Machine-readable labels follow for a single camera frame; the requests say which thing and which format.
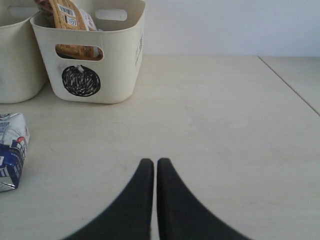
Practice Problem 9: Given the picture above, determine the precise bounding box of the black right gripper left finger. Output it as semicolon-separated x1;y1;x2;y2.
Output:
66;158;154;240

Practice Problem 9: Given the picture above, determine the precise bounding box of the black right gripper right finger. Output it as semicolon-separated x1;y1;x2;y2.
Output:
156;158;248;240

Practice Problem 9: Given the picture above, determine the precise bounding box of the blue white milk carton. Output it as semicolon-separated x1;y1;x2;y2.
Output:
0;113;30;192

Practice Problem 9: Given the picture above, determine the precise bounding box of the orange chip bag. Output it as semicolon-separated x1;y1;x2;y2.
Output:
35;0;103;61

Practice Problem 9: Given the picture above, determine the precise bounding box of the cream bin with circle mark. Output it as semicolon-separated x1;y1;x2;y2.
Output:
30;0;146;104

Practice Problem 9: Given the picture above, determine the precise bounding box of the cream bin with square mark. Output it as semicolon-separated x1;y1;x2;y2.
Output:
0;0;48;104

